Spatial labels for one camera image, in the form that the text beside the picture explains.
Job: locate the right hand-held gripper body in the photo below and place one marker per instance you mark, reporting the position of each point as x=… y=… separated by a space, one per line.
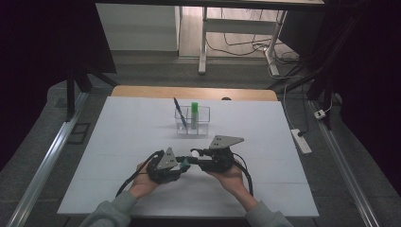
x=219 y=160

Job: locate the person's right hand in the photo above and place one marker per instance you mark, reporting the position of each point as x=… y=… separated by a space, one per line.
x=228 y=181

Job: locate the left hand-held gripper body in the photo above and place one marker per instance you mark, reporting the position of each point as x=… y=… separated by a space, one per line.
x=162 y=170

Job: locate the person's left hand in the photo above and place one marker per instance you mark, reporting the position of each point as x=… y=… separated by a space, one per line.
x=143 y=184

